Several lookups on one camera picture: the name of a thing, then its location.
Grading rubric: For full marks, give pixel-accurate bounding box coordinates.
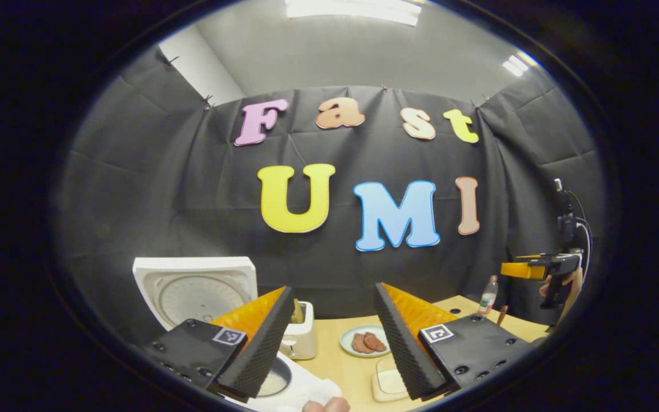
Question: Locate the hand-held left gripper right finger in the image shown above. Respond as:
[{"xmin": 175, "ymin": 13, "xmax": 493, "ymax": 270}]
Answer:
[{"xmin": 373, "ymin": 282, "xmax": 536, "ymax": 401}]

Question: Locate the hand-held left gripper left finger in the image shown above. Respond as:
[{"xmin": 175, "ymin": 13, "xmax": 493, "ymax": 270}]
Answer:
[{"xmin": 144, "ymin": 286, "xmax": 296, "ymax": 400}]

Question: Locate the clear box of rice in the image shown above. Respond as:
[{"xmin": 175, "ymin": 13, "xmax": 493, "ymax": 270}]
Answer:
[{"xmin": 371, "ymin": 356, "xmax": 411, "ymax": 403}]

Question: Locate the white rice cooker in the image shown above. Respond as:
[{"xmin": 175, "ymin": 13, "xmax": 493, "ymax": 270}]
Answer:
[{"xmin": 133, "ymin": 256, "xmax": 344, "ymax": 412}]

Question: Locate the white toaster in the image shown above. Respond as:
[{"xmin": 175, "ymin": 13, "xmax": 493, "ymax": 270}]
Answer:
[{"xmin": 281, "ymin": 300, "xmax": 319, "ymax": 361}]

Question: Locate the clear plastic water bottle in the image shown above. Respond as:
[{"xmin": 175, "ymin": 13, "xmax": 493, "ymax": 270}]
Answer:
[{"xmin": 477, "ymin": 275, "xmax": 499, "ymax": 315}]

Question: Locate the pale green plate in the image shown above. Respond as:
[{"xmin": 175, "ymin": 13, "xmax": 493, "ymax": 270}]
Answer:
[{"xmin": 339, "ymin": 324, "xmax": 392, "ymax": 358}]

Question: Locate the black backdrop cloth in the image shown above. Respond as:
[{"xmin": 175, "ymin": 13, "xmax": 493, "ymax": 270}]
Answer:
[{"xmin": 55, "ymin": 43, "xmax": 608, "ymax": 344}]

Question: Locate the small ceiling light panel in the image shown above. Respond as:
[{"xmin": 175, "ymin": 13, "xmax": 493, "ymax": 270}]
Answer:
[{"xmin": 501, "ymin": 51, "xmax": 539, "ymax": 78}]

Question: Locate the large ceiling light panel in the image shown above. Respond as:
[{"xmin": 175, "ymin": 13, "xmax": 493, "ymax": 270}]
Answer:
[{"xmin": 284, "ymin": 0, "xmax": 422, "ymax": 26}]

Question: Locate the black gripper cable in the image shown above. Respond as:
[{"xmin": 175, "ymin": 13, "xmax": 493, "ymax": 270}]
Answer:
[{"xmin": 564, "ymin": 190, "xmax": 593, "ymax": 270}]

